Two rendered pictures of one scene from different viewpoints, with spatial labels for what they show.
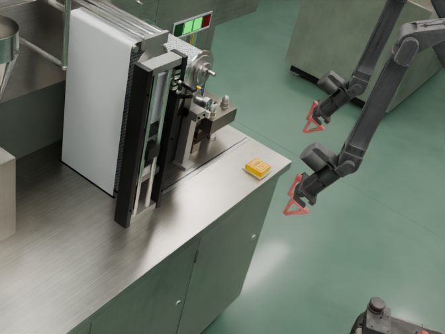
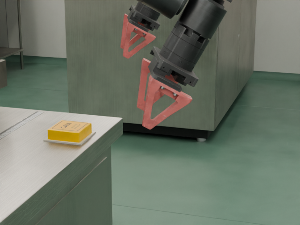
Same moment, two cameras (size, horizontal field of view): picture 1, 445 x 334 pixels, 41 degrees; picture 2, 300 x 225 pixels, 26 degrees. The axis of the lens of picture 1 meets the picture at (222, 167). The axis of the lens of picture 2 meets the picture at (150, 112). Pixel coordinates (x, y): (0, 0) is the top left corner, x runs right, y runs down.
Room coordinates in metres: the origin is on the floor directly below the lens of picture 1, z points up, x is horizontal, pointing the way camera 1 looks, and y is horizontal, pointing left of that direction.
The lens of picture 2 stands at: (0.51, -0.05, 1.34)
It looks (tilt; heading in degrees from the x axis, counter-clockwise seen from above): 17 degrees down; 349
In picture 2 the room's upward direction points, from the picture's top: straight up
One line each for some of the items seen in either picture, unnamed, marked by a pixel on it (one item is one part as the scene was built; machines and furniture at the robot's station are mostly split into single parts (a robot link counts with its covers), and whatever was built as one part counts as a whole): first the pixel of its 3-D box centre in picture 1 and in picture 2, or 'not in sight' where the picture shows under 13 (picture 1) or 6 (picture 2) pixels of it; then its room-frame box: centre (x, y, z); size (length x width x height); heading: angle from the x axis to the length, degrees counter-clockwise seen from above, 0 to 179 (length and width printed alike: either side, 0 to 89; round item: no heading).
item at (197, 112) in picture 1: (191, 129); not in sight; (1.71, 0.14, 1.05); 0.06 x 0.05 x 0.31; 62
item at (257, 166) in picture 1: (257, 167); (69, 131); (1.79, -0.13, 0.91); 0.07 x 0.07 x 0.02; 62
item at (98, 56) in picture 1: (87, 101); not in sight; (1.54, 0.45, 1.17); 0.34 x 0.05 x 0.54; 62
